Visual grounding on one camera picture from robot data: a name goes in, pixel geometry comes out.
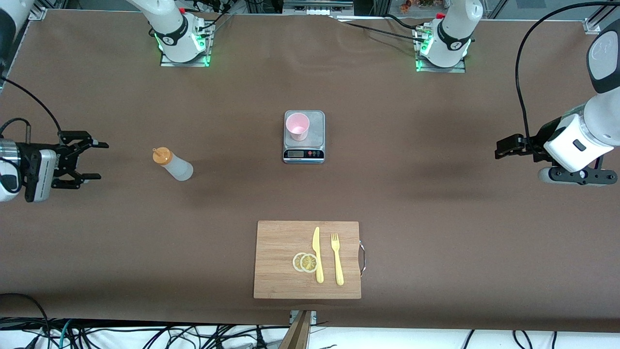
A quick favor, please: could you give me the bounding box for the translucent sauce bottle orange cap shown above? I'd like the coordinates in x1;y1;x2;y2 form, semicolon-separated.
152;147;194;182

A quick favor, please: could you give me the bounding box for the pink plastic cup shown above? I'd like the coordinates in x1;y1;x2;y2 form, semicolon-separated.
285;112;310;142

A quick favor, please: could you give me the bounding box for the brown table cover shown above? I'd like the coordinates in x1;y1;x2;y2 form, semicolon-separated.
0;9;620;333

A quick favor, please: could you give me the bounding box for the silver digital kitchen scale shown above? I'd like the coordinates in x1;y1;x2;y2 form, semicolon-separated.
283;110;326;164

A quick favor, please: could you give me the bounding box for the yellow plastic fork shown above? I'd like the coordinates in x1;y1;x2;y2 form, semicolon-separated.
330;233;345;286

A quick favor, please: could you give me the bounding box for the yellow plastic knife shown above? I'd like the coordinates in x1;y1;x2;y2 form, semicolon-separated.
312;226;325;284

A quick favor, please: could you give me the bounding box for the wooden cutting board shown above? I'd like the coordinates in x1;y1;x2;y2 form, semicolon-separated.
253;221;366;300

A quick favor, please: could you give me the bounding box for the white power strip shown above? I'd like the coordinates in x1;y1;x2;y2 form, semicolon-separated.
283;0;354;17

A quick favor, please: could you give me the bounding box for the wooden beam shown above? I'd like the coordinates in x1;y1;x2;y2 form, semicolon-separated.
279;310;313;349

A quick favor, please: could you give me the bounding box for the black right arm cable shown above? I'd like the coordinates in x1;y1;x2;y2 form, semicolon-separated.
0;75;62;143

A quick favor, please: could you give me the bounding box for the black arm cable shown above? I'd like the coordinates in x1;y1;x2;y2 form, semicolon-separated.
0;75;62;143
515;0;620;151

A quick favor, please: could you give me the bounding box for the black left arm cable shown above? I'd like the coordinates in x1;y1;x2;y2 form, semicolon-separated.
515;0;620;151

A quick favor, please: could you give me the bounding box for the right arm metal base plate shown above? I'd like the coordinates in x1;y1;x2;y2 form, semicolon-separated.
160;52;212;67

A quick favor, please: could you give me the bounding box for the black floor cable loop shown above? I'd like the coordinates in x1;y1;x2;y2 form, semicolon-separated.
0;293;50;349

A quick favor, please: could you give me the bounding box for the teal floor cable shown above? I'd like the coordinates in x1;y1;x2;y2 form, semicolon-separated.
57;319;73;349

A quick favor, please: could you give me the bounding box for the black cable on table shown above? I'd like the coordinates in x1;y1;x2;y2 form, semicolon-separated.
334;15;422;43

